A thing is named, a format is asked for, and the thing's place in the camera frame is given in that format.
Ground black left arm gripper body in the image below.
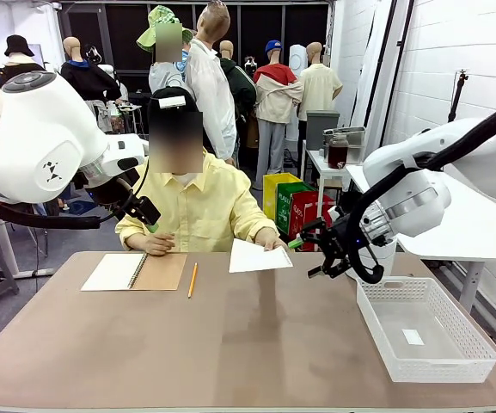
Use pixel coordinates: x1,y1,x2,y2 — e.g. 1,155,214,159
84,166,143,208

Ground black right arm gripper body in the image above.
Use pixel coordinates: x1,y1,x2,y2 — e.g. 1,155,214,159
322,212,371,266

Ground brown spiral notebook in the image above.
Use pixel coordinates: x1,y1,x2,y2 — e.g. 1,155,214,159
80,252,188,293

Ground white paper sheet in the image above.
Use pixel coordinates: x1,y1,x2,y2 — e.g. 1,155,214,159
229,238,294,274

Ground yellow pencil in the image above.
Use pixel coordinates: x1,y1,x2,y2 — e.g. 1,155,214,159
187,262,199,299

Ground person's right hand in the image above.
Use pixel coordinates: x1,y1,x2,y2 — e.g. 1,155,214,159
142,231,177,257

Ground person's left hand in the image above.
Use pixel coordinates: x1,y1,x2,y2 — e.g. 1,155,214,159
260,231,290,252

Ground red recycling bag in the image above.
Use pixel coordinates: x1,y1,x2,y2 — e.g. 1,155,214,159
289,191,335,253

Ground green recycling bag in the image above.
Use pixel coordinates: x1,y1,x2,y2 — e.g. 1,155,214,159
275,182,317,236

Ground yellow recycling bag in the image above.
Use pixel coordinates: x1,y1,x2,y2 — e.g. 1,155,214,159
262,172,303,220

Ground person in yellow shirt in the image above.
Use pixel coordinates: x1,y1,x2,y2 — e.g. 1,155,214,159
114,148,279,253

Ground small white side table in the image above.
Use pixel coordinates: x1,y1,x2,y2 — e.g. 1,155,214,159
302,148,363,216

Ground glass jar brown liquid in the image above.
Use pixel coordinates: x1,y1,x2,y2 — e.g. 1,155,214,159
327,133,350,170

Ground stacked metal trays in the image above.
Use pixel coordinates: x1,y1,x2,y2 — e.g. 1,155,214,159
322,126,367,165

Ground grey box bin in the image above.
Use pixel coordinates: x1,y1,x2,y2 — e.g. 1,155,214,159
305,110,341,151

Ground white label in basket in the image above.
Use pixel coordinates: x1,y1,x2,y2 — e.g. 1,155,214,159
401,329,426,347

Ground mannequin black hoodie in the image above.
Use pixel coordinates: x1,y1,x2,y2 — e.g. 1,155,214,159
60,36,123,134

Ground black cap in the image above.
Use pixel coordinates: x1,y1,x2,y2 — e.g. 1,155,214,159
147,85,201,115

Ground large white desk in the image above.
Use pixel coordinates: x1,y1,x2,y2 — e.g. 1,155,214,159
345,164,496,262

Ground figure green checked hat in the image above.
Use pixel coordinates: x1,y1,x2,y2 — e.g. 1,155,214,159
136,4,197,102

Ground tall mannequin white shirt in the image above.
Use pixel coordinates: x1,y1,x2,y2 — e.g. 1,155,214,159
185,0,238,169

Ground mannequin blue cap red jacket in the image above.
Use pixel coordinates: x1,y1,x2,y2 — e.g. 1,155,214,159
252,40,303,191

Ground mannequin cream shirt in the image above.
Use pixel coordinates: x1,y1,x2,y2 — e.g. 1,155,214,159
297,41,343,151

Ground white plastic mesh basket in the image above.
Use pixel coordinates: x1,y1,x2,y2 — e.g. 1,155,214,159
355,276,496,384

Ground mannequin dark green jacket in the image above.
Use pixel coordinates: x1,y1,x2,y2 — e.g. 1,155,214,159
218,40,257,147

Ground mannequin black bucket hat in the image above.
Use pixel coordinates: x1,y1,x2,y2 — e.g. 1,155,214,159
0,34,46,83

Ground white tower fan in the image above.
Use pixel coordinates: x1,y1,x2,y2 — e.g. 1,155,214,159
288,44,309,141

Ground black tripod pole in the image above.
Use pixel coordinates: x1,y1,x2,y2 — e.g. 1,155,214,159
447,70,469,124

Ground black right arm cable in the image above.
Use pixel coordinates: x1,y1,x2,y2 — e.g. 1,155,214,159
345,98,496,285

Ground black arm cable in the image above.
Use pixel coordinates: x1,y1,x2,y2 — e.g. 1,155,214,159
0,161,150,231
345,98,496,285

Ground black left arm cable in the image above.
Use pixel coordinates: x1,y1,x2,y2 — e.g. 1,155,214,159
0,161,150,231

